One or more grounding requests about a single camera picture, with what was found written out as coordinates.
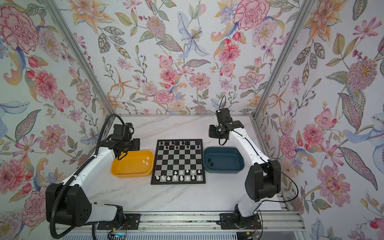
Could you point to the black chess pieces in tray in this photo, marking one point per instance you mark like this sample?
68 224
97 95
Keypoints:
211 163

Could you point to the dark teal plastic tray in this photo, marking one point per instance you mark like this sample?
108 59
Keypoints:
227 160

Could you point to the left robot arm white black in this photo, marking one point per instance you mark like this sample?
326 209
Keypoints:
67 203

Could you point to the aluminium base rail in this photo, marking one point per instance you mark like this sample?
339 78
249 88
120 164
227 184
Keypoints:
267 221

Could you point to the left aluminium corner post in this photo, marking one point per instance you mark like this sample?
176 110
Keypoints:
68 36

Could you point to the yellow plastic tray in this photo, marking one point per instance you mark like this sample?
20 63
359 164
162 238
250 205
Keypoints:
131 165

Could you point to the aluminium corner post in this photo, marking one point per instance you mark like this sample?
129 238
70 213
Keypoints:
68 36
303 13

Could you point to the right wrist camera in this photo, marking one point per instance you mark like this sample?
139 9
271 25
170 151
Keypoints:
223 115

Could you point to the right aluminium corner post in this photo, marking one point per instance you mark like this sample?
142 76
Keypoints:
303 13

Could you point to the black white chess board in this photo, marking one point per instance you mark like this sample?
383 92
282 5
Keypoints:
179 160

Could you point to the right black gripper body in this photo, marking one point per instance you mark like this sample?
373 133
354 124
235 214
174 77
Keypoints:
215 132

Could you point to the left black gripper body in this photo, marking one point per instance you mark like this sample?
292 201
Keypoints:
131 144

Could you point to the black chess pieces on board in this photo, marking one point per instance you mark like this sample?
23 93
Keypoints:
178 144

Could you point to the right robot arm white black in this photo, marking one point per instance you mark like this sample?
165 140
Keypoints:
263 181

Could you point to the white chess pieces on board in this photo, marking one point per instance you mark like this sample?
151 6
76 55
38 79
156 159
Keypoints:
180 176

